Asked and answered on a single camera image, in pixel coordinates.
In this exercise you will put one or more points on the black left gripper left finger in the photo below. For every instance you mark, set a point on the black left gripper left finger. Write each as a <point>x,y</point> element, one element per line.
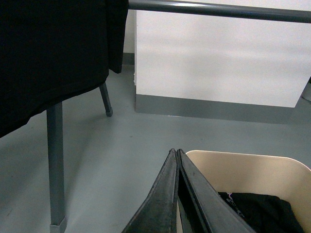
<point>158,212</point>

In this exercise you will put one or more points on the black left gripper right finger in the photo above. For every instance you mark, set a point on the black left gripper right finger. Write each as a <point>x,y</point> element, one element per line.
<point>201,208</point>

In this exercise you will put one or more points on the beige plastic laundry hamper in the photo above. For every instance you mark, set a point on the beige plastic laundry hamper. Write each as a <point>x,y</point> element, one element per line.
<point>286,178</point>

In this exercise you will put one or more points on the black printed t-shirt in hamper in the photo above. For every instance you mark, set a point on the black printed t-shirt in hamper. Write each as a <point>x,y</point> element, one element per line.
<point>264,213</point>

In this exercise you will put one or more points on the grey metal clothes rack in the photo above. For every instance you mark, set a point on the grey metal clothes rack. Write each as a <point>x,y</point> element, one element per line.
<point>55,113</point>

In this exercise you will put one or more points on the black garment hanging on rack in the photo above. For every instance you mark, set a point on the black garment hanging on rack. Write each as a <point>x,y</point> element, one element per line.
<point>52,50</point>

